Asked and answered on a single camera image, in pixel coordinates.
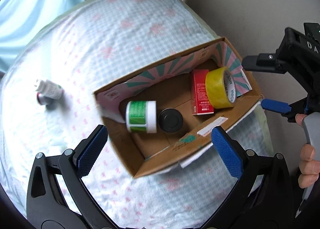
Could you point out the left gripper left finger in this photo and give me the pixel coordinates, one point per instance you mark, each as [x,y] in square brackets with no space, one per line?
[56,195]

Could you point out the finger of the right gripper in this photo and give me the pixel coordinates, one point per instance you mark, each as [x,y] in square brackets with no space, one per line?
[286,110]

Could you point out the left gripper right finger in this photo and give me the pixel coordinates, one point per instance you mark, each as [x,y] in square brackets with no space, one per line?
[260,197]

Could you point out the yellow tape roll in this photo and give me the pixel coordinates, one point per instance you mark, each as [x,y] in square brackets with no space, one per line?
[220,88]

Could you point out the red rectangular box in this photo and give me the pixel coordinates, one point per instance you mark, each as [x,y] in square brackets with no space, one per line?
[199,98]

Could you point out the white pill bottle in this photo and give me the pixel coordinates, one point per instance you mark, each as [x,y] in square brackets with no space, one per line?
[49,89]

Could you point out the white jar green label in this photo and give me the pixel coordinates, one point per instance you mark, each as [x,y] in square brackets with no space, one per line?
[141,116]

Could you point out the red silver small jar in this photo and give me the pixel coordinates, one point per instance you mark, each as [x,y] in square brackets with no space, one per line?
[43,100]

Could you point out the person's right hand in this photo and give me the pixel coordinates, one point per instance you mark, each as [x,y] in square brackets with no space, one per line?
[308,167]

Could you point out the checkered floral bed sheet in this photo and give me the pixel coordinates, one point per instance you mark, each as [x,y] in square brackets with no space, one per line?
[95,44]

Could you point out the open cardboard box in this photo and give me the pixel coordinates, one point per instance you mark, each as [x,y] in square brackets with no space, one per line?
[168,82]

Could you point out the light blue curtain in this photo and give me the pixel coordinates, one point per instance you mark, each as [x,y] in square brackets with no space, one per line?
[21,20]

